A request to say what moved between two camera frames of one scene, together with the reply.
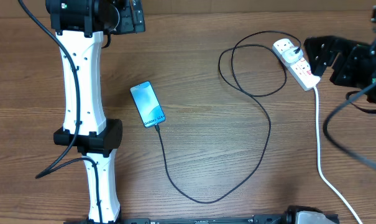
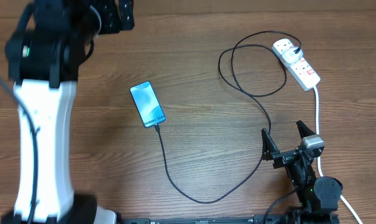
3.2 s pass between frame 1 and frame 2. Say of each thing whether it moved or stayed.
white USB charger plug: stayed
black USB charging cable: stayed
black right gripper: moved
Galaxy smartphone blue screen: stayed
